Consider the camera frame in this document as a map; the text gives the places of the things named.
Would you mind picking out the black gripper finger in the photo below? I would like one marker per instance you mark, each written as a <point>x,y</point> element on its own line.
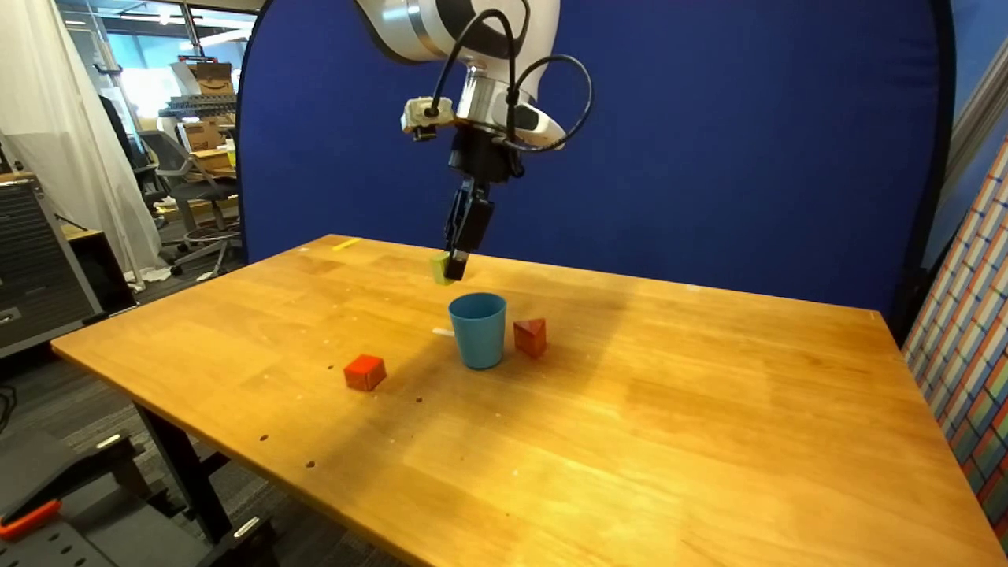
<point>467,223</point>

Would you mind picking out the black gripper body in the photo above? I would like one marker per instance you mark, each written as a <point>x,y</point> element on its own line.
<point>484,159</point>

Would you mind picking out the yellow cube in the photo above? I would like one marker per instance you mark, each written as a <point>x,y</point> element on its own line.
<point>438,270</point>

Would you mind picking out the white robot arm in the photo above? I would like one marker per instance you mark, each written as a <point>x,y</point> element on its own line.
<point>492,59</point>

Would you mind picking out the blue plastic cup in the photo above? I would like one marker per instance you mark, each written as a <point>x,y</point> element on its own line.
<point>477,326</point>

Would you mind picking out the red cube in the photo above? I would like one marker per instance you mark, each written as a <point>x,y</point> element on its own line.
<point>362,373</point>

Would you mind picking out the orange triangular block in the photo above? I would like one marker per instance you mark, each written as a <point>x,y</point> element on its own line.
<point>530,336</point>

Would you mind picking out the blue backdrop screen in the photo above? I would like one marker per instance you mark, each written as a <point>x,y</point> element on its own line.
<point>776,145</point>

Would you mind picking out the black table leg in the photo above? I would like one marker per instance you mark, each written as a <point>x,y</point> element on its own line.
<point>189,474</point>

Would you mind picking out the white curtain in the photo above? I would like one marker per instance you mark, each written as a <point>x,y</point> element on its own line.
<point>55,124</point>

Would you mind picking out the black equipment case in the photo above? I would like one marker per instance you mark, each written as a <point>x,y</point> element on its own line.
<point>41,283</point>

